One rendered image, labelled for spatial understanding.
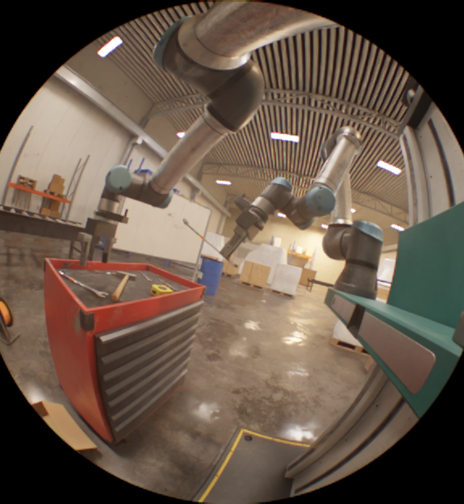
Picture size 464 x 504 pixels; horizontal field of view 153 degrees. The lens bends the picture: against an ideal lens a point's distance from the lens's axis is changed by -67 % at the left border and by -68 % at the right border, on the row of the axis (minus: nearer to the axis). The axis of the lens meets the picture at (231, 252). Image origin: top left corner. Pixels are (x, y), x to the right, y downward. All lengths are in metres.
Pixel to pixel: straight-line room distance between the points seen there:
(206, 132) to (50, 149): 8.36
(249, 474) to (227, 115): 1.16
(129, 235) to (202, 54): 2.87
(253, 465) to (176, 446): 0.51
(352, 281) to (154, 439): 1.28
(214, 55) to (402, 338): 0.39
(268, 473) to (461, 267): 0.94
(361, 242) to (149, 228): 2.95
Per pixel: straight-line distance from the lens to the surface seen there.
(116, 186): 0.50
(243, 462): 0.96
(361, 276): 0.53
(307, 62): 7.88
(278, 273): 7.62
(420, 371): 0.19
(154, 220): 3.12
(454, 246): 0.40
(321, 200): 0.46
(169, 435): 1.31
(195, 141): 0.40
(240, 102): 0.35
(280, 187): 0.58
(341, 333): 3.56
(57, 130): 8.83
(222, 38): 0.24
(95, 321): 0.50
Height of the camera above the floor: 1.17
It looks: level
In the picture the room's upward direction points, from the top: 15 degrees clockwise
